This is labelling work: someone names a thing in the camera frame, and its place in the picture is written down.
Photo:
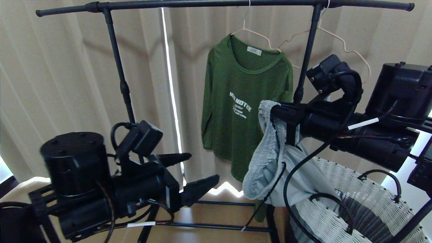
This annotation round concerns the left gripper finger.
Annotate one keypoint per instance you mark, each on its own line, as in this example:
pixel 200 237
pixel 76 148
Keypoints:
pixel 199 190
pixel 175 158

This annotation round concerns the black clothes rack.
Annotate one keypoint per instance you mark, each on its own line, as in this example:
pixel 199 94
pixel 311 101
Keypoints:
pixel 216 4

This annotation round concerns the pale grey garment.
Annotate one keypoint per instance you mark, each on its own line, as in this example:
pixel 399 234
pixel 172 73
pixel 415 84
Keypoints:
pixel 266 162

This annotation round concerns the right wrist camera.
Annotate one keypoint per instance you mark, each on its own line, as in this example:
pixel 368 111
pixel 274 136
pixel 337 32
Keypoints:
pixel 324 74

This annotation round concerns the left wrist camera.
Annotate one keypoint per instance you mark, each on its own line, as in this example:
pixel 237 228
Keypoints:
pixel 145 138

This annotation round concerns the pink clothes hanger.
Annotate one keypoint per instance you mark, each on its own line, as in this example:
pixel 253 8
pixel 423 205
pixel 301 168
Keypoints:
pixel 366 62
pixel 260 34

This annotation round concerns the white laundry basket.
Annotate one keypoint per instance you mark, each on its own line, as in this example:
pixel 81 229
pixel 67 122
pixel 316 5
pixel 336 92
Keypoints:
pixel 320 216

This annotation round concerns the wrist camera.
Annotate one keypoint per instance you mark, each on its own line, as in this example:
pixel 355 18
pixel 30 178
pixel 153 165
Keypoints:
pixel 145 138
pixel 324 74

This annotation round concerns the beige curtain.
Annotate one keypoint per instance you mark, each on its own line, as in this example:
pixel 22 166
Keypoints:
pixel 67 84

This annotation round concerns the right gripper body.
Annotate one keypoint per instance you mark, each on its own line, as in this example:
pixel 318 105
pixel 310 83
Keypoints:
pixel 314 123

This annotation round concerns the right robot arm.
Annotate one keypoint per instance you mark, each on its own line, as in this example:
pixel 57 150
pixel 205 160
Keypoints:
pixel 401 91

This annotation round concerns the green long-sleeved shirt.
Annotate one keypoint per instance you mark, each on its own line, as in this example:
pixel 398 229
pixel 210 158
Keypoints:
pixel 229 135

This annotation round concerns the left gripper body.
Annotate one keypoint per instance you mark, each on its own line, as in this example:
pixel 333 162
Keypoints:
pixel 141 192

